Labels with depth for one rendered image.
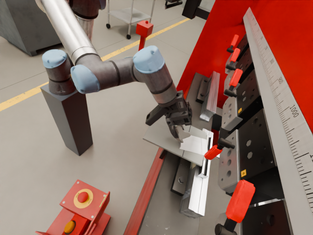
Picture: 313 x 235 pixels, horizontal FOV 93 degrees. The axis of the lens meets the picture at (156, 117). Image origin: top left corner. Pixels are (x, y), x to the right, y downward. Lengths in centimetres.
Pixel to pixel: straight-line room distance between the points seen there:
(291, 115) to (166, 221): 53
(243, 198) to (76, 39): 51
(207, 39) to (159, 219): 119
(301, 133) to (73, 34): 54
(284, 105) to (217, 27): 101
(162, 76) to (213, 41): 95
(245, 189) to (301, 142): 10
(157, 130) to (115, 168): 103
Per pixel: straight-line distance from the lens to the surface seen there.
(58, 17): 57
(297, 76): 39
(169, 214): 68
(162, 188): 69
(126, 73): 46
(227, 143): 41
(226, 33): 131
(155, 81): 41
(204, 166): 65
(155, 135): 63
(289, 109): 35
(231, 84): 56
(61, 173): 166
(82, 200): 73
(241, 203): 29
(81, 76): 42
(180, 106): 48
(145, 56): 39
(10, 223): 167
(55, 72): 102
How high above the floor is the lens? 152
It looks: 48 degrees down
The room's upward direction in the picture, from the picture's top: 21 degrees clockwise
